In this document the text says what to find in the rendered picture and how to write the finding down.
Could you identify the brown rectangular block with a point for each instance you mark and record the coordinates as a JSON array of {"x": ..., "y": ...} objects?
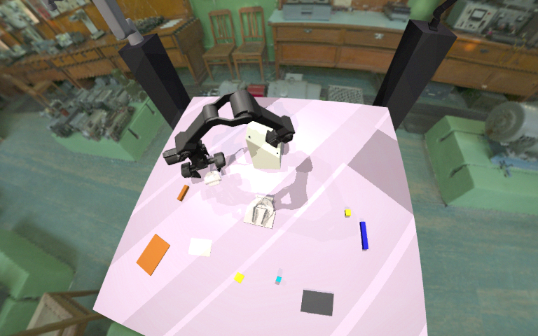
[{"x": 183, "y": 193}]

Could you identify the blue rectangular bar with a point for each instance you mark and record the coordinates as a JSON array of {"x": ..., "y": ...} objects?
[{"x": 364, "y": 239}]

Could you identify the brown flat rectangular plate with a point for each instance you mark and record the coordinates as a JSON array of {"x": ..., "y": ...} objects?
[{"x": 153, "y": 254}]

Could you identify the small yellow square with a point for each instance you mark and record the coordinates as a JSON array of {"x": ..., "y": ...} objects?
[{"x": 239, "y": 277}]

